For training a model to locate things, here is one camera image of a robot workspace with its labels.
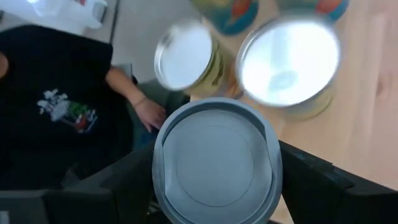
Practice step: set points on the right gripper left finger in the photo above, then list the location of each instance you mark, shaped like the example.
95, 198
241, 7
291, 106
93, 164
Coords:
118, 202

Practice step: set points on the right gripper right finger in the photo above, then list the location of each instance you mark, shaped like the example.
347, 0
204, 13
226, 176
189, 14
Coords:
335, 199

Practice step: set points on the small grey tin can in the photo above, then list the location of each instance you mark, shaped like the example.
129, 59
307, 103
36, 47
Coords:
214, 165

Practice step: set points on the yellow label tin can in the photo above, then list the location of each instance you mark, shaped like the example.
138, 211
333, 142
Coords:
186, 56
289, 62

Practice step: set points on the blue label tin can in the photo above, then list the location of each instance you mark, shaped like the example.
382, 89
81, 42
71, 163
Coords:
329, 7
230, 15

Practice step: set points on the person's forearm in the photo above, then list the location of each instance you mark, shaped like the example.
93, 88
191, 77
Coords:
122, 84

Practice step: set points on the person's hand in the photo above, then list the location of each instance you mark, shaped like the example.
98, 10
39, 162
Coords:
150, 113

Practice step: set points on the person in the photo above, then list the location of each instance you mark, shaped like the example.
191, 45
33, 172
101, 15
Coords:
46, 77

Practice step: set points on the white plastic bag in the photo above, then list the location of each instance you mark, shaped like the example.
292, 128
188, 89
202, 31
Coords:
62, 12

